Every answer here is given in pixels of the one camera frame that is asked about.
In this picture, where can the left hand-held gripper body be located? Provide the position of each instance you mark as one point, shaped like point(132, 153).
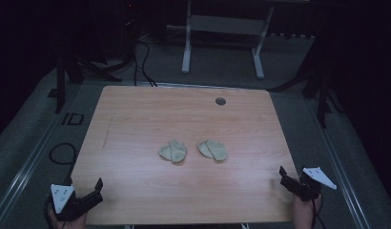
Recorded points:
point(65, 200)

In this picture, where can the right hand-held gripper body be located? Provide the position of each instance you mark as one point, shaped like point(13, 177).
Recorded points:
point(311, 184)

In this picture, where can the pale beige sock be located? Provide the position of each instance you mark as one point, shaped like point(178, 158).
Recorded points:
point(216, 150)
point(174, 151)

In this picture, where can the person's left hand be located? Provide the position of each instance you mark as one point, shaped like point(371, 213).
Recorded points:
point(72, 222)

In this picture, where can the person's right hand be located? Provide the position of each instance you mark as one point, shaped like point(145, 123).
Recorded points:
point(303, 211)

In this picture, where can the black metal stand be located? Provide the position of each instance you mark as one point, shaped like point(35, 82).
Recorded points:
point(60, 89)
point(322, 95)

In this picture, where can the grey round table grommet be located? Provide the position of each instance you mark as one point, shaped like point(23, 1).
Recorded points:
point(220, 101)

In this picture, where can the metal floor rail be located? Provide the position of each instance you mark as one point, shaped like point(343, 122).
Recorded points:
point(28, 165)
point(339, 178)

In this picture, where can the white metal desk frame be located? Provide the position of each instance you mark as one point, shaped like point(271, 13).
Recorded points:
point(225, 24)

